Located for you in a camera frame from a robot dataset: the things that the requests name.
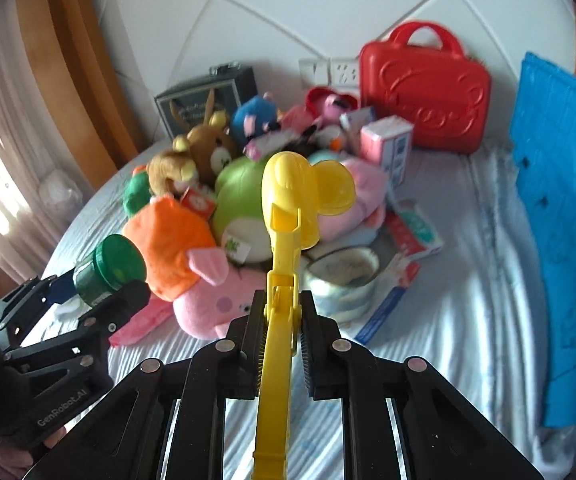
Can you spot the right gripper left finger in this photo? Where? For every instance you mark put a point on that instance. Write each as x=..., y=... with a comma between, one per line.
x=166, y=421

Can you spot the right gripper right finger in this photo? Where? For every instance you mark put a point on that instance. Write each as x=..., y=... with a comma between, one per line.
x=401, y=419

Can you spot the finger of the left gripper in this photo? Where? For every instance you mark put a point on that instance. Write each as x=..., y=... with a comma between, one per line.
x=91, y=336
x=23, y=308

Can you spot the green lidded jar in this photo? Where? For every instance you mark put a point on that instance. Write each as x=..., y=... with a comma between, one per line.
x=113, y=263

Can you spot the orange dress pig plush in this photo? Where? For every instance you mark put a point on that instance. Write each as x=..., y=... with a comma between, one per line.
x=190, y=277

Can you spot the yellow toy scoop tongs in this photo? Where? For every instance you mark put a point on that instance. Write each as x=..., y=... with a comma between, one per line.
x=295, y=194

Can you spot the person's hand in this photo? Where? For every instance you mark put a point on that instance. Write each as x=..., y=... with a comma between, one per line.
x=15, y=463

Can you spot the white curtain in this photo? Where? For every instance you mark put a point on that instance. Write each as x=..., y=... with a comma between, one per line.
x=41, y=186

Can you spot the green dinosaur plush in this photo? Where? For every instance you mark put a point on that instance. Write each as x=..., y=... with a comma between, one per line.
x=137, y=193

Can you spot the small red white box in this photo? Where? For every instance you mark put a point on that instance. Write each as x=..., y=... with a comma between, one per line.
x=201, y=203

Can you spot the tan curled plush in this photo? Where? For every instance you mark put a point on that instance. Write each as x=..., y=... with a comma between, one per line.
x=172, y=173

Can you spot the green round plush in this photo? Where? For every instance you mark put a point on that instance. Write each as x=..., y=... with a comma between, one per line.
x=237, y=222

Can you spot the red blue flat box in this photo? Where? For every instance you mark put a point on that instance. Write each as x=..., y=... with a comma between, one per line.
x=392, y=284

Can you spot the tape roll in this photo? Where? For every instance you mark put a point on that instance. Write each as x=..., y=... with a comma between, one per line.
x=343, y=282

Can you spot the brown bear plush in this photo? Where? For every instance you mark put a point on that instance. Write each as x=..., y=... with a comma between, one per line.
x=209, y=144

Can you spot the toothpaste box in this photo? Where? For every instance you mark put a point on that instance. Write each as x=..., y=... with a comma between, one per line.
x=413, y=233

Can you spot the pink pig plush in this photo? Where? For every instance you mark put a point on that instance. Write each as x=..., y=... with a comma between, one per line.
x=371, y=185

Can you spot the blue plush toy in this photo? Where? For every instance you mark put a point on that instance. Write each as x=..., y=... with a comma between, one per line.
x=255, y=118

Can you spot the penguin plush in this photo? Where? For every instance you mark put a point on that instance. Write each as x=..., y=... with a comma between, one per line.
x=331, y=138

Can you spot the pink white carton box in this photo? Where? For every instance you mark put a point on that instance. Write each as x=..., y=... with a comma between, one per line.
x=386, y=144

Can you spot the red heart pink plush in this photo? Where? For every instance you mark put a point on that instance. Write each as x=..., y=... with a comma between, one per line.
x=327, y=105

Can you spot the blue plastic crate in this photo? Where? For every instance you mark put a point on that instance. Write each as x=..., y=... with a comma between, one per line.
x=543, y=132

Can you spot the red plastic toy suitcase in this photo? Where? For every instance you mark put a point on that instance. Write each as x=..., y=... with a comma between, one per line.
x=422, y=74

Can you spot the wooden door frame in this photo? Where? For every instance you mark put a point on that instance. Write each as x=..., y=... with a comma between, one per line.
x=75, y=77

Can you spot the white wall switch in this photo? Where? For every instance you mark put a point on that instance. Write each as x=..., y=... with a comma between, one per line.
x=314, y=72

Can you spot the white wall socket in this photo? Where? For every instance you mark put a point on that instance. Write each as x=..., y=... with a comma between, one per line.
x=344, y=72

